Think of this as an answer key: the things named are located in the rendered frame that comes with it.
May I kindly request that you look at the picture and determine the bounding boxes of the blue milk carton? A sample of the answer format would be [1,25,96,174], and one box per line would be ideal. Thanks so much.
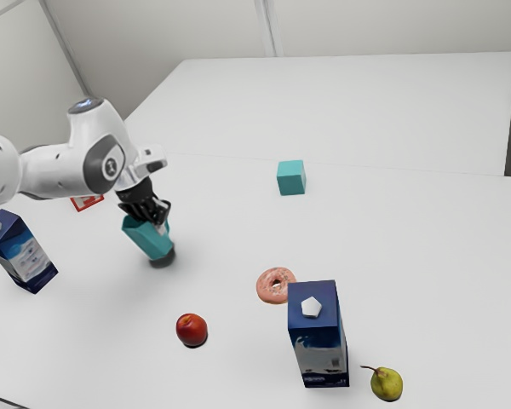
[286,279,350,389]
[0,209,60,295]

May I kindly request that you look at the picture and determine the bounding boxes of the red apple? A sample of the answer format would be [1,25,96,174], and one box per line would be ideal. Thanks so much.
[175,313,209,347]

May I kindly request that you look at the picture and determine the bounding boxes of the teal faceted mug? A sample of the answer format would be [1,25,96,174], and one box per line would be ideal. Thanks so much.
[121,214,175,262]

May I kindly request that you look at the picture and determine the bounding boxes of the pink sprinkled donut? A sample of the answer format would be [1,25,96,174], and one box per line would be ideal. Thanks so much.
[255,266,298,306]

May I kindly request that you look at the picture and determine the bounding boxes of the red and white card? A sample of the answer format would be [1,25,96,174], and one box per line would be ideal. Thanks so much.
[70,193,106,213]

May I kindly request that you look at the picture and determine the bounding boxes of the teal cube block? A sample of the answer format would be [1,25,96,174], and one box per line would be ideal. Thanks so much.
[276,159,307,197]

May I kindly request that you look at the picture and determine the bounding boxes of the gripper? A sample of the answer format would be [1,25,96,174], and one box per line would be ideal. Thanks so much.
[114,180,172,228]

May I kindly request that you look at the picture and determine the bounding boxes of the green pear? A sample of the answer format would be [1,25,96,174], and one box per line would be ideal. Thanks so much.
[359,365,405,402]

